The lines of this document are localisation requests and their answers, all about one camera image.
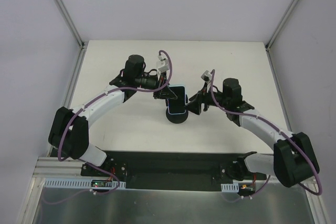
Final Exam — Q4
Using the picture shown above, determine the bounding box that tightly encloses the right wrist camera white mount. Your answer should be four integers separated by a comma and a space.
201, 70, 212, 83

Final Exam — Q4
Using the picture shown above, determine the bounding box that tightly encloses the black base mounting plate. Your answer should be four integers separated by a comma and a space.
51, 149, 267, 191

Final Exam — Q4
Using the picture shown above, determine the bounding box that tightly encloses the aluminium frame post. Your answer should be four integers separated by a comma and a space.
265, 0, 301, 51
54, 0, 86, 49

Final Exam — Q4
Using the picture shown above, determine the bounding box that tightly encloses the black phone stand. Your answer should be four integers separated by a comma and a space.
165, 100, 188, 124

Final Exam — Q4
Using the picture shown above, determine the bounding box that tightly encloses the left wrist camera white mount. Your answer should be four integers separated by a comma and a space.
156, 55, 170, 77

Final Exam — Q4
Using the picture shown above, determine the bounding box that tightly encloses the phone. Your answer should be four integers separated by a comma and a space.
167, 85, 187, 115

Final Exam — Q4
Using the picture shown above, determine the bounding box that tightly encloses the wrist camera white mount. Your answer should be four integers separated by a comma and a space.
156, 55, 170, 77
201, 70, 212, 83

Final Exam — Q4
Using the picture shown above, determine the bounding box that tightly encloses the right white cable duct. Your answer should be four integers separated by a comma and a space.
220, 182, 256, 193

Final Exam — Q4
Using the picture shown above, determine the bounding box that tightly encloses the left white cable duct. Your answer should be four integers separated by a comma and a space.
44, 178, 126, 190

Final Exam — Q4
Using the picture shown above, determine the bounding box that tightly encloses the white cable duct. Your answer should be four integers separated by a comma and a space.
44, 178, 126, 190
220, 182, 256, 193

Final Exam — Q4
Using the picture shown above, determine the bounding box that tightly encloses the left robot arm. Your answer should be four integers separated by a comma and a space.
48, 50, 177, 176

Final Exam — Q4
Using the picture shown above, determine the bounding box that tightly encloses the right aluminium frame post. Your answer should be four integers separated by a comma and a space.
265, 0, 301, 51

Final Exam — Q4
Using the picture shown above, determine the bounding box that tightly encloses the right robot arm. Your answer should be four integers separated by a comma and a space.
186, 71, 320, 188

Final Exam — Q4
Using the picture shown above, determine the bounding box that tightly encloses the left aluminium frame post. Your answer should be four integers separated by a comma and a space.
54, 0, 86, 49

